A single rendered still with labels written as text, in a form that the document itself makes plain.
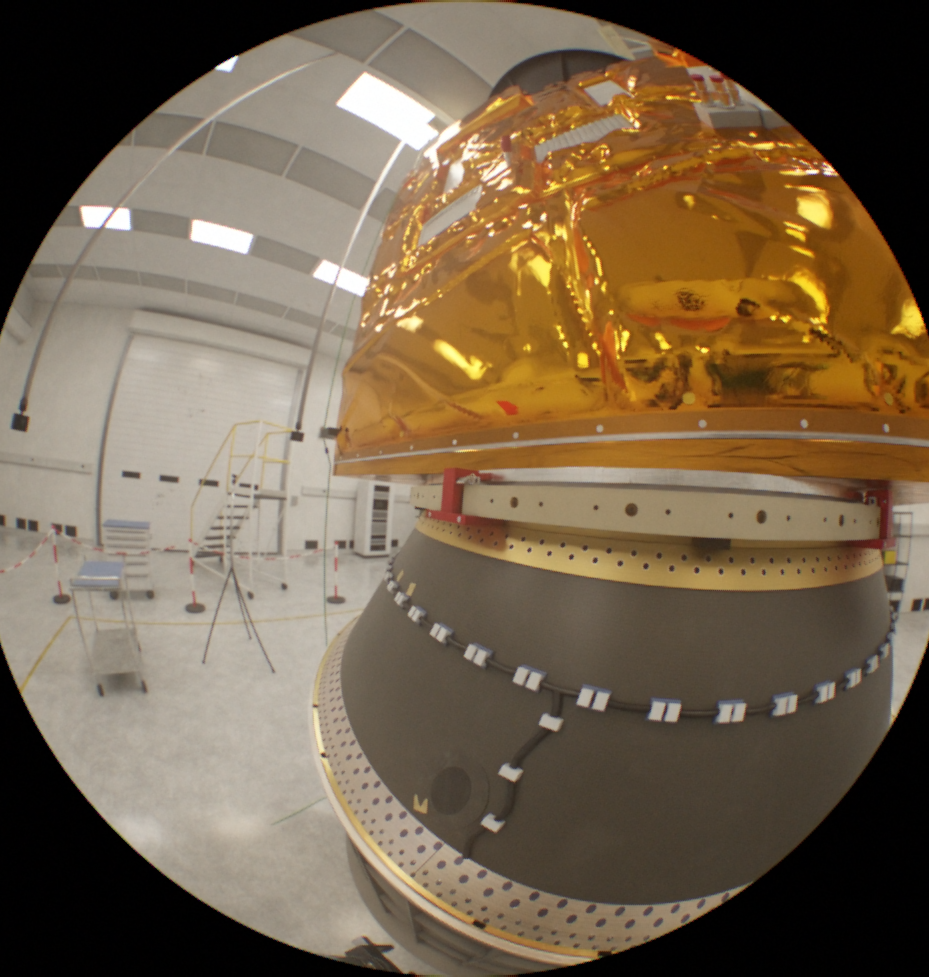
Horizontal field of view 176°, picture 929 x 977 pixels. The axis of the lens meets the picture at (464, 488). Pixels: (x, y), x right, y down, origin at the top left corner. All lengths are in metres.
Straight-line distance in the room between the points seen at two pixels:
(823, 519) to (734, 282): 0.33
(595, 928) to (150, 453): 7.89
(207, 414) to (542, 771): 7.65
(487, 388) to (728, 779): 0.67
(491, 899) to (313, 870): 1.38
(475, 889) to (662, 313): 0.81
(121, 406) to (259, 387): 3.56
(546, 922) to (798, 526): 0.55
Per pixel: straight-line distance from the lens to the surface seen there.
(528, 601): 0.40
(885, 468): 0.53
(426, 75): 3.66
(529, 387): 0.51
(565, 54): 2.53
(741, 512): 0.37
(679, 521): 0.34
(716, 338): 0.45
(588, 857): 0.44
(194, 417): 7.65
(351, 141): 4.07
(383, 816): 0.55
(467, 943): 0.91
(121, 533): 4.68
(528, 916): 0.51
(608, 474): 0.40
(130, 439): 7.88
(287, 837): 1.92
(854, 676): 0.55
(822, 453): 0.47
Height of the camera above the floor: 1.69
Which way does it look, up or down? 2 degrees up
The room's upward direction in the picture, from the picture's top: 4 degrees clockwise
